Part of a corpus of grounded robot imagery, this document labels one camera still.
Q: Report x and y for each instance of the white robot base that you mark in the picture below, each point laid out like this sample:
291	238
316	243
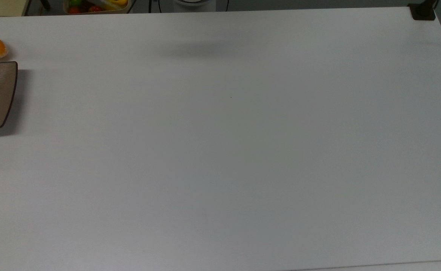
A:
194	3

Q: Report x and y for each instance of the basket of toy fruit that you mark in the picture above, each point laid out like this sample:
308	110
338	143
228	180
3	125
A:
92	6

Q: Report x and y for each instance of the light wooden side table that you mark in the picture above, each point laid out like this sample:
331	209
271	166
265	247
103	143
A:
2	6

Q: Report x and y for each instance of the black table clamp mount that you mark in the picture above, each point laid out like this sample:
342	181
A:
423	13

